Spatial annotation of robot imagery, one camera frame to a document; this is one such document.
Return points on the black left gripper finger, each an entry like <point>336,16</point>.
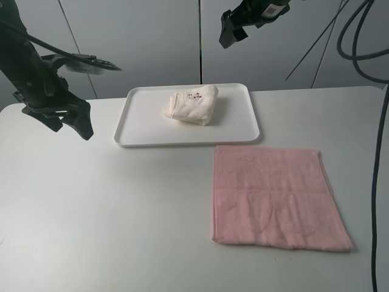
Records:
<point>54,123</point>
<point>80,121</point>

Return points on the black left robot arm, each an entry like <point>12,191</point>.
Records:
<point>15,45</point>

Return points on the pink towel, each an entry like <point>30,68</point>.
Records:
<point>278,197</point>

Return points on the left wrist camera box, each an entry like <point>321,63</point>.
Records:
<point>79,67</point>

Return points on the cream white towel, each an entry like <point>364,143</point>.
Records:
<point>193,105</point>

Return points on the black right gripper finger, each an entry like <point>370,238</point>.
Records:
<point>228,35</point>
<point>239,34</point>

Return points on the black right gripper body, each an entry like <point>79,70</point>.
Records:
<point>258,12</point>

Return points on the white plastic tray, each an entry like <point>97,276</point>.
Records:
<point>143,124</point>

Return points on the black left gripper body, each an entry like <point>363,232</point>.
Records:
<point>40,87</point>

